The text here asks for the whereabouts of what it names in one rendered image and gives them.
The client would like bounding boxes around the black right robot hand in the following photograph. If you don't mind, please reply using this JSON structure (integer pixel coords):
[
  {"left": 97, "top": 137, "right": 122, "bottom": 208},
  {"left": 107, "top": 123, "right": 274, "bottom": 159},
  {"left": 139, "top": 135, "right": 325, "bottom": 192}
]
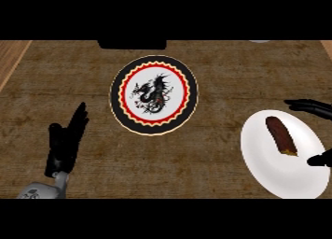
[{"left": 281, "top": 98, "right": 332, "bottom": 168}]

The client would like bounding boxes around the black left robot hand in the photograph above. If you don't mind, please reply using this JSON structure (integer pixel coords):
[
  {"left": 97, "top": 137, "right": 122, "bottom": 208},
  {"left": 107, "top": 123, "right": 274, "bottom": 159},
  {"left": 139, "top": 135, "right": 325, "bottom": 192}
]
[{"left": 44, "top": 101, "right": 91, "bottom": 179}]

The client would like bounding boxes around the plain white plate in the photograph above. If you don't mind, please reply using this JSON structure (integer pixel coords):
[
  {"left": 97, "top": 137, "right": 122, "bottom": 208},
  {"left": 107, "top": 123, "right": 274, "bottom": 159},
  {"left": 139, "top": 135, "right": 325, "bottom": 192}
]
[{"left": 238, "top": 108, "right": 332, "bottom": 200}]

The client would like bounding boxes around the dragon print black rimmed plate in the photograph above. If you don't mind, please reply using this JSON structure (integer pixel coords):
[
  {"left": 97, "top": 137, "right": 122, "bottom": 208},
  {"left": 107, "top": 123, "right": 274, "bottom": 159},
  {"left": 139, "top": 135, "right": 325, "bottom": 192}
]
[{"left": 108, "top": 54, "right": 198, "bottom": 137}]

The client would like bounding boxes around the brown woven placemat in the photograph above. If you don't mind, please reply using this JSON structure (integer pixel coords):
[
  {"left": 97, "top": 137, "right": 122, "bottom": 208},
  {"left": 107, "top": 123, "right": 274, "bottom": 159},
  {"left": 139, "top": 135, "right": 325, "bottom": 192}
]
[{"left": 0, "top": 39, "right": 332, "bottom": 200}]

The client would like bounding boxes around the black box-shaped object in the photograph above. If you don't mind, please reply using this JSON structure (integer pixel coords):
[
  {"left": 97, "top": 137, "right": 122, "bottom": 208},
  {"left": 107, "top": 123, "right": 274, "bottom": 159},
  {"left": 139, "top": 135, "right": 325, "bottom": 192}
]
[{"left": 95, "top": 39, "right": 167, "bottom": 50}]

